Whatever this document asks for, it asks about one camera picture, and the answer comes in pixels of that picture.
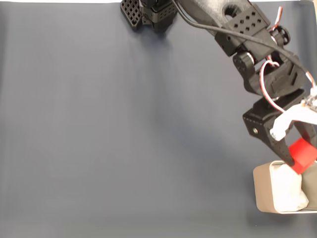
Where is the red cube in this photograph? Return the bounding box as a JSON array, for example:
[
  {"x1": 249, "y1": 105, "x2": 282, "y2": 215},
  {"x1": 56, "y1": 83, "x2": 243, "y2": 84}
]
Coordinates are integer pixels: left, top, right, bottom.
[{"x1": 288, "y1": 137, "x2": 317, "y2": 175}]

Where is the beige box with white rim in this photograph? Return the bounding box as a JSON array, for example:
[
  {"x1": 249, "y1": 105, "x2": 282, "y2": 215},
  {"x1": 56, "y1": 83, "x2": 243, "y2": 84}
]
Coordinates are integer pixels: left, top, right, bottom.
[{"x1": 252, "y1": 160, "x2": 317, "y2": 214}]

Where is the crumpled white paper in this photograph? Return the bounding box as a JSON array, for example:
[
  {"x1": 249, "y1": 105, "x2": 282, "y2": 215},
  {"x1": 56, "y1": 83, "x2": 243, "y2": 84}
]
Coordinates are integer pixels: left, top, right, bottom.
[{"x1": 271, "y1": 164, "x2": 310, "y2": 213}]

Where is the blue-grey table mat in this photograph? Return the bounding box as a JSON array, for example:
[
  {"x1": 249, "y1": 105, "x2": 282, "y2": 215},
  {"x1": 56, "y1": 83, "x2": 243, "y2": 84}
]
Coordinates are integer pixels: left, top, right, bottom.
[{"x1": 0, "y1": 1, "x2": 317, "y2": 238}]

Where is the red and white servo wire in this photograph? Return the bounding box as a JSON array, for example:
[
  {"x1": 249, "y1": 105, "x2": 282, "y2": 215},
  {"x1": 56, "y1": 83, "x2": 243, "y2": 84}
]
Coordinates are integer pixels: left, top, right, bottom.
[{"x1": 259, "y1": 6, "x2": 291, "y2": 115}]

